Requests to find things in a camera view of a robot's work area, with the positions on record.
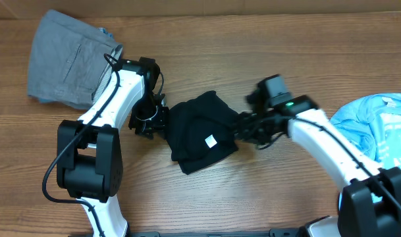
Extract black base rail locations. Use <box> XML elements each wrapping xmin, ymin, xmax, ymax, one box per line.
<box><xmin>128</xmin><ymin>227</ymin><xmax>308</xmax><ymax>237</ymax></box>

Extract blue folded garment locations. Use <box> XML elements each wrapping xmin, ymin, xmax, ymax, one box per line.
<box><xmin>38</xmin><ymin>27</ymin><xmax>115</xmax><ymax>103</ymax></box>

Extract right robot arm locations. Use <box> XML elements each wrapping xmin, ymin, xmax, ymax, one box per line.
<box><xmin>235</xmin><ymin>95</ymin><xmax>401</xmax><ymax>236</ymax></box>

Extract grey folded shorts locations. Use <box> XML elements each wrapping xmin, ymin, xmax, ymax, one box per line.
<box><xmin>26</xmin><ymin>9</ymin><xmax>124</xmax><ymax>110</ymax></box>

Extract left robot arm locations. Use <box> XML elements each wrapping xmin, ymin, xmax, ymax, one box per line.
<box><xmin>56</xmin><ymin>57</ymin><xmax>169</xmax><ymax>236</ymax></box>

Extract black t-shirt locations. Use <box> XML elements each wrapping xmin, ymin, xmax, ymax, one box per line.
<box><xmin>165</xmin><ymin>91</ymin><xmax>238</xmax><ymax>174</ymax></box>

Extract light blue t-shirt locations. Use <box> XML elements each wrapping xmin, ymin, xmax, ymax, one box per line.
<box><xmin>330</xmin><ymin>93</ymin><xmax>401</xmax><ymax>169</ymax></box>

